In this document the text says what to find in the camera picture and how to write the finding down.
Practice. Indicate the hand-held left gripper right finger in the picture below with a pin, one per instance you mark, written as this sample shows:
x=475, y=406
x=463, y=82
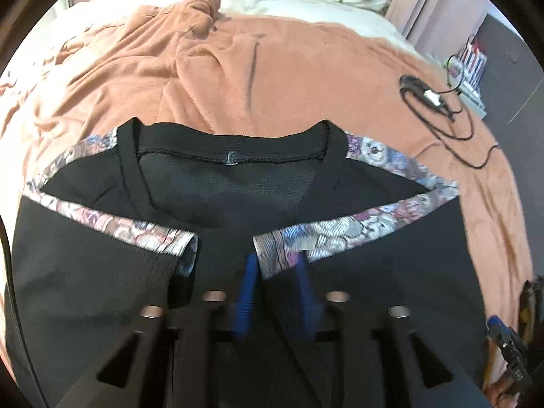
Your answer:
x=305, y=301

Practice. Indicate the cream white duvet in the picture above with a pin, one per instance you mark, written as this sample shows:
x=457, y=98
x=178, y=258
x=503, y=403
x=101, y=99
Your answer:
x=263, y=8

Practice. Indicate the orange fleece blanket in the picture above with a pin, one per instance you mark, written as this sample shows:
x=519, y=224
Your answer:
x=170, y=72

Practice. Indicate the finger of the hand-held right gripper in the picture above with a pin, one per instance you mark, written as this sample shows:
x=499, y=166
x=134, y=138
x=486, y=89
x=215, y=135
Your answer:
x=508, y=344

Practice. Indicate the wall switch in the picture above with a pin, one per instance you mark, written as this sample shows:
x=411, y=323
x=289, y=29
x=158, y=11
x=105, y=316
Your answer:
x=516, y=57

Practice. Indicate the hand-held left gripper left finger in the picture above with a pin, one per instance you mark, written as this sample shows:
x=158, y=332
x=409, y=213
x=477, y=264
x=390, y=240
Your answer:
x=246, y=301

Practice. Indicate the striped gift bag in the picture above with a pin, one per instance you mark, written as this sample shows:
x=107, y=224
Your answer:
x=472, y=61

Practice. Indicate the black shirt with floral trim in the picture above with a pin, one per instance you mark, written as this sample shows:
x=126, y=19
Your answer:
x=238, y=195

